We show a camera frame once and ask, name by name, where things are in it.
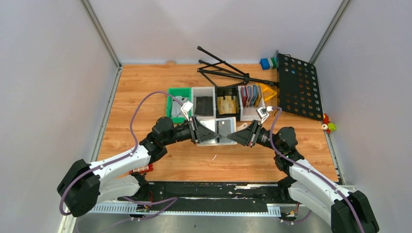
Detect white bin with black cards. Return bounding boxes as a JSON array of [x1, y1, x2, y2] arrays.
[[191, 87, 216, 119]]

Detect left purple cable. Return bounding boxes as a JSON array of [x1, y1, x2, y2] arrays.
[[59, 91, 187, 233]]

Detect yellow triangle frame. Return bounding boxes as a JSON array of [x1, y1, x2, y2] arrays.
[[257, 83, 277, 103]]

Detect red card holder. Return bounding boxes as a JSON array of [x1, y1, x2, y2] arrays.
[[240, 85, 248, 107]]

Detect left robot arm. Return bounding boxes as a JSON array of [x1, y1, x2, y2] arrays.
[[57, 116, 219, 217]]

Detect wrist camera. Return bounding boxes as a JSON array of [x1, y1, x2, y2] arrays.
[[256, 106, 273, 124], [180, 101, 193, 121]]

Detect red toy block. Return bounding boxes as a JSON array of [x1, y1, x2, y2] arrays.
[[128, 165, 153, 174]]

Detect black music stand desk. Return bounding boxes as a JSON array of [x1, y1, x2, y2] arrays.
[[276, 53, 324, 121]]

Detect white cards stack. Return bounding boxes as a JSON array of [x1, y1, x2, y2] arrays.
[[171, 96, 189, 118]]

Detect white slotted cable duct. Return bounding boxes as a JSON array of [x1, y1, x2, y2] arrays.
[[88, 202, 281, 217]]

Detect dark grey credit card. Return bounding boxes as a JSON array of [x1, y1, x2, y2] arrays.
[[216, 119, 232, 144]]

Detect green bin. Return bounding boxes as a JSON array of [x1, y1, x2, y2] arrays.
[[166, 87, 192, 124]]

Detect gold cards stack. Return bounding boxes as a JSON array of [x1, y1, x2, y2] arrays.
[[217, 96, 238, 115]]

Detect white bin with card holders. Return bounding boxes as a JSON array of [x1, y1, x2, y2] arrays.
[[238, 85, 266, 121]]

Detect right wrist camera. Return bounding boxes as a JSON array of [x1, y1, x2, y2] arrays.
[[256, 106, 273, 124]]

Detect black cards stack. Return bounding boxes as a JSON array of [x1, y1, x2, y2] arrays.
[[194, 96, 214, 117]]

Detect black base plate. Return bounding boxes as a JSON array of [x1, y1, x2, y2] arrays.
[[129, 182, 300, 212]]

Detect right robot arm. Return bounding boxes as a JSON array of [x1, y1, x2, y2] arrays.
[[227, 120, 380, 233]]

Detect blue green toy block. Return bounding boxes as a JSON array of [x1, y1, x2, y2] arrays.
[[259, 57, 278, 70]]

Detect blue card holder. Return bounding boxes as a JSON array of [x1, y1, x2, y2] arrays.
[[250, 84, 258, 106]]

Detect black tripod legs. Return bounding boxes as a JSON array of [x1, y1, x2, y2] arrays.
[[197, 46, 279, 87]]

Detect red green toy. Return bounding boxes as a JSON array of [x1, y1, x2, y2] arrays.
[[322, 114, 337, 134]]

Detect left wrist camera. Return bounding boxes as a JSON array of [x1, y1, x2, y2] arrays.
[[180, 101, 193, 121]]

